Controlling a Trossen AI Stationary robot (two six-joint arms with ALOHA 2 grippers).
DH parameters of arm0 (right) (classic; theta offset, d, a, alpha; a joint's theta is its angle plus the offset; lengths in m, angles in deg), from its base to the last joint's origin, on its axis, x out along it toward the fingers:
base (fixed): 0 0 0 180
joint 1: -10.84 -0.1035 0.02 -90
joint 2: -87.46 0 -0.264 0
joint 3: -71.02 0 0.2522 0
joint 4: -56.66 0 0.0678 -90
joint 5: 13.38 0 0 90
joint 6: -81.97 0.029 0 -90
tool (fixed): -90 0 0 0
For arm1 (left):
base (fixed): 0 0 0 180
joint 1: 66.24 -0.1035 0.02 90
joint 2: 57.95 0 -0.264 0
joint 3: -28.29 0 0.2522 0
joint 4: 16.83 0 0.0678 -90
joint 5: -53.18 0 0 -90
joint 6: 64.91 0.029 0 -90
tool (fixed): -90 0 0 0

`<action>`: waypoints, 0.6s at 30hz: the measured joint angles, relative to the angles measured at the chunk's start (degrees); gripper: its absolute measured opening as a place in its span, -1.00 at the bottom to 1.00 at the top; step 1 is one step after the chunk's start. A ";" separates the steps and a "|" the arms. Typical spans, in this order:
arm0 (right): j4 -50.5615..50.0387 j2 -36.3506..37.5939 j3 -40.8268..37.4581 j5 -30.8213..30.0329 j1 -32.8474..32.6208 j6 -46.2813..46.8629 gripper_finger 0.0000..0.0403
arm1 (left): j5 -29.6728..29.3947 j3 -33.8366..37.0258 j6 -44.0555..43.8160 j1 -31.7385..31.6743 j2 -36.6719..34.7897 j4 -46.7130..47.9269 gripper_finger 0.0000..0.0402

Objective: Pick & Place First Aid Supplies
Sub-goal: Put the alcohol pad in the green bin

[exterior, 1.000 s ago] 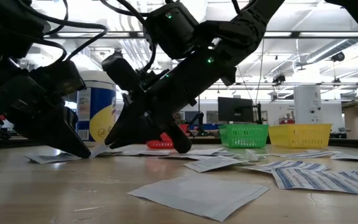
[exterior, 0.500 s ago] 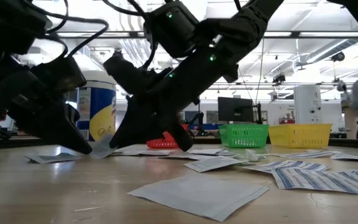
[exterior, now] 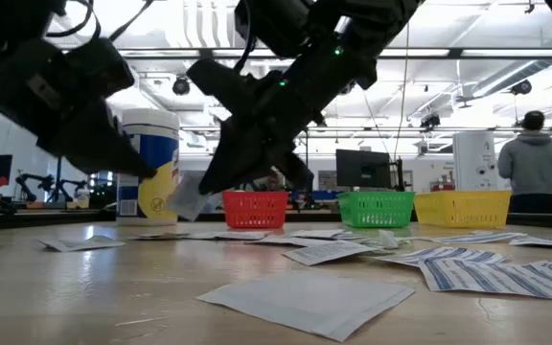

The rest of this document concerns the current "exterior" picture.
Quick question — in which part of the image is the black background frame post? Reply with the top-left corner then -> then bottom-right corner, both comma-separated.
56,157 -> 65,203

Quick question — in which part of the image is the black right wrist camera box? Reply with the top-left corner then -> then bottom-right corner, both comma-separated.
187,57 -> 247,110

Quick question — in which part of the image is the black ceiling mounted camera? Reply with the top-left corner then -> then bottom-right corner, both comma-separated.
419,112 -> 443,130
510,79 -> 534,96
172,75 -> 192,97

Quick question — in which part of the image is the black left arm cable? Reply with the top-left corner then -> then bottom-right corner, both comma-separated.
44,0 -> 156,43

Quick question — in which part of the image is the white blue yellow wipes canister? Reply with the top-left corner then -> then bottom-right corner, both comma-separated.
115,108 -> 181,227

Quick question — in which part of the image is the yellow plastic basket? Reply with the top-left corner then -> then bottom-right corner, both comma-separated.
413,190 -> 514,229

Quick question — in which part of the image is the green plastic basket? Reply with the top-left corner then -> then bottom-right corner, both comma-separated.
336,191 -> 416,229

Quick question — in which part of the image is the black table edge rail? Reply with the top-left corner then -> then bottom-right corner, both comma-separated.
0,209 -> 552,232

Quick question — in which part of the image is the white packet with green print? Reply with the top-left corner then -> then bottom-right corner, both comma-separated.
376,229 -> 401,250

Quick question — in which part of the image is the white background cabinet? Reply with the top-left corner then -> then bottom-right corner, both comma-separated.
451,131 -> 498,193

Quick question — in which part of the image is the black overhead frame light bar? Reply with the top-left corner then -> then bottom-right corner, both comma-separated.
112,46 -> 552,61

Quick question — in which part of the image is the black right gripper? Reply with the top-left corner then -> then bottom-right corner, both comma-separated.
198,61 -> 325,196

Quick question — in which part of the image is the white packet with blue label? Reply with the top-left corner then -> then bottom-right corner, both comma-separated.
126,231 -> 192,242

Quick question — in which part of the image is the wide blue striped bandage packet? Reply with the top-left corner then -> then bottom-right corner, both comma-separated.
418,258 -> 552,304

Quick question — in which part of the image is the large plain white gauze packet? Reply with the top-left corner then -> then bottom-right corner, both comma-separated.
196,269 -> 416,343

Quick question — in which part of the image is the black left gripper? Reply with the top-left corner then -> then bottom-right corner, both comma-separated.
0,42 -> 158,179

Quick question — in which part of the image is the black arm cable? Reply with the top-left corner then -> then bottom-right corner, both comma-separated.
44,0 -> 156,43
231,28 -> 259,77

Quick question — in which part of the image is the person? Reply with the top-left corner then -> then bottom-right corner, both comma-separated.
264,172 -> 287,193
497,110 -> 552,215

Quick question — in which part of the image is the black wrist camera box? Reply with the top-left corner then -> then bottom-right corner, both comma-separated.
187,57 -> 247,110
67,36 -> 137,100

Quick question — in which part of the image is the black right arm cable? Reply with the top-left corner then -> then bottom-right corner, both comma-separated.
231,28 -> 259,77

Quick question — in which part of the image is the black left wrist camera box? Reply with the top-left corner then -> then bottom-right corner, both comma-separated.
67,36 -> 137,100

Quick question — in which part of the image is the red plastic basket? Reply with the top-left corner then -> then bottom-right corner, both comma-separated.
221,191 -> 290,230

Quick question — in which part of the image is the white packet with grey print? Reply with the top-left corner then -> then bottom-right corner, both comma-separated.
164,172 -> 211,223
509,236 -> 552,253
37,234 -> 127,253

